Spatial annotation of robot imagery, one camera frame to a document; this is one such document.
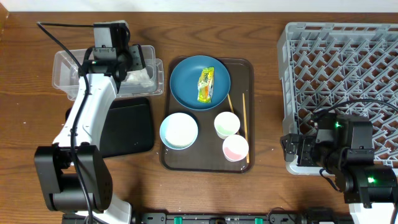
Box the white tissue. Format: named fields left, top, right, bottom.
left=125, top=68, right=154, bottom=88

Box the blue plate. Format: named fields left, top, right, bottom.
left=169, top=55, right=231, bottom=111

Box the white cup pink inside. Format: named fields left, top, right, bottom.
left=222, top=134, right=249, bottom=162

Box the white cup green inside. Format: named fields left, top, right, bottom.
left=214, top=111, right=240, bottom=139

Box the yellow snack wrapper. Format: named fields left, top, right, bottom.
left=197, top=67, right=215, bottom=103

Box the light blue rice bowl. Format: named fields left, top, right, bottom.
left=159, top=113, right=198, bottom=150

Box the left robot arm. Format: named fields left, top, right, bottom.
left=34, top=44, right=146, bottom=223

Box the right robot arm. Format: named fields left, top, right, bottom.
left=280, top=113, right=397, bottom=223

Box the grey dishwasher rack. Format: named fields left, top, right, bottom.
left=277, top=22, right=397, bottom=169

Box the clear plastic bin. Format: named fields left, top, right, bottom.
left=52, top=45, right=164, bottom=101

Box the right wooden chopstick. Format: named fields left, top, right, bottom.
left=242, top=93, right=250, bottom=164

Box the wooden chopstick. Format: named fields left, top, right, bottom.
left=242, top=93, right=250, bottom=164
left=227, top=94, right=239, bottom=135

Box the brown serving tray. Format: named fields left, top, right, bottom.
left=160, top=58, right=255, bottom=174

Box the black tray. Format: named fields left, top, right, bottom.
left=65, top=96, right=155, bottom=159

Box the left wooden chopstick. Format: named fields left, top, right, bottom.
left=227, top=94, right=239, bottom=135

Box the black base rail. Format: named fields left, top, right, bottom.
left=61, top=207, right=354, bottom=224

